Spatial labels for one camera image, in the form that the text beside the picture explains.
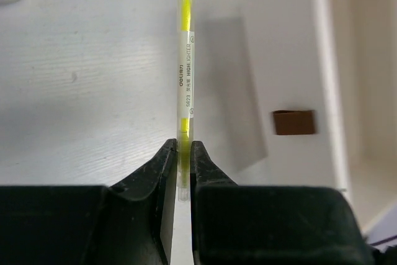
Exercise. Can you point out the yellow highlighter pen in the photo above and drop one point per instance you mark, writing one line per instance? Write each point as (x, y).
(185, 96)

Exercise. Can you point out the brown drawer handle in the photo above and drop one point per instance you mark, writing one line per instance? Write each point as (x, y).
(294, 122)

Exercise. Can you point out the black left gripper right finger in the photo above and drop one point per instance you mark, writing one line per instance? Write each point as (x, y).
(233, 224)

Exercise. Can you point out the white drawer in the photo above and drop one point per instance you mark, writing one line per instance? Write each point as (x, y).
(357, 50)

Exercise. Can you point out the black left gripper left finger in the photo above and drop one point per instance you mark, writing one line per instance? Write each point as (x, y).
(130, 222)

